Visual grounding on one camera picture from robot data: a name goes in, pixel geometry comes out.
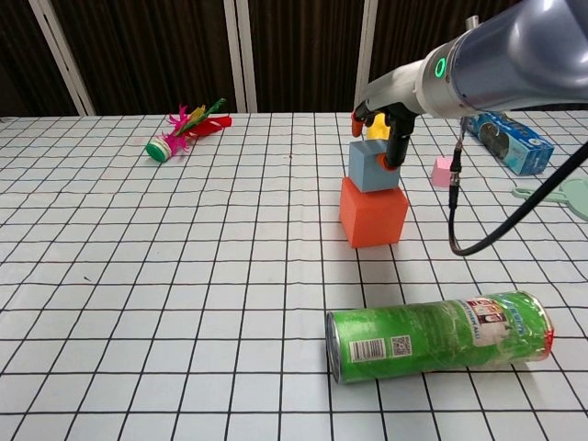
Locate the right robot hand silver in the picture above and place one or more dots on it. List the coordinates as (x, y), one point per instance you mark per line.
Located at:
(395, 89)

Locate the blue foam cube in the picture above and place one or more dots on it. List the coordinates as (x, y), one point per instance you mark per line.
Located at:
(367, 170)

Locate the pink foam cube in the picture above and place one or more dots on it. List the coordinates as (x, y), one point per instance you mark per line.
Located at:
(441, 172)

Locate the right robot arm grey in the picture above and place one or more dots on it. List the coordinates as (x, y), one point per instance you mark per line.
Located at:
(519, 55)

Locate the mint green hand brush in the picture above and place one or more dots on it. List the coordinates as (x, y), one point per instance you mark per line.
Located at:
(576, 195)

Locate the yellow ball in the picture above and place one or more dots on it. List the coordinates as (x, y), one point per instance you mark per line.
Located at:
(379, 131)

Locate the orange foam cube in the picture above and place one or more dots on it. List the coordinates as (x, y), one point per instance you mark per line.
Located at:
(372, 220)

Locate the blue cookie box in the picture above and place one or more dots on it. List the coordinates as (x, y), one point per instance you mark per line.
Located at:
(528, 151)

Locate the colourful feather shuttlecock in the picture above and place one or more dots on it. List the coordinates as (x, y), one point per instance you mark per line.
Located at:
(160, 149)

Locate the green chips can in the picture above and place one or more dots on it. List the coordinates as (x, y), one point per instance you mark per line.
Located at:
(413, 340)

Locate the white checked tablecloth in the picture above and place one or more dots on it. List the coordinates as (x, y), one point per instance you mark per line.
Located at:
(138, 275)

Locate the dark folding screen white frame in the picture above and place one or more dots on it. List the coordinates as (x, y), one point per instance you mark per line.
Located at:
(138, 46)

